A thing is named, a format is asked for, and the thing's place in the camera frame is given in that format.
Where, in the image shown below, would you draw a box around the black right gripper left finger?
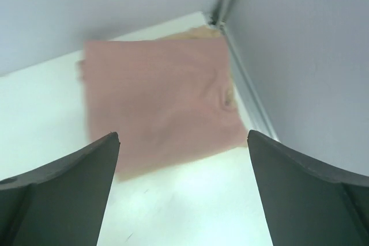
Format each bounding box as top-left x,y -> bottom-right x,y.
1,133 -> 120,245

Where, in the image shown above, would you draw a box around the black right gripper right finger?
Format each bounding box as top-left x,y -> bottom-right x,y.
247,130 -> 368,246

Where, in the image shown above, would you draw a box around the pink printed t-shirt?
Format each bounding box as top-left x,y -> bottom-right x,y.
80,36 -> 248,180

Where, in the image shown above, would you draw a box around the folded beige t-shirt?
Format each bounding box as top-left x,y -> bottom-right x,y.
159,25 -> 237,108

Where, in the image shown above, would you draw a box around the right aluminium frame post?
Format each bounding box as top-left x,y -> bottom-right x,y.
205,0 -> 279,141

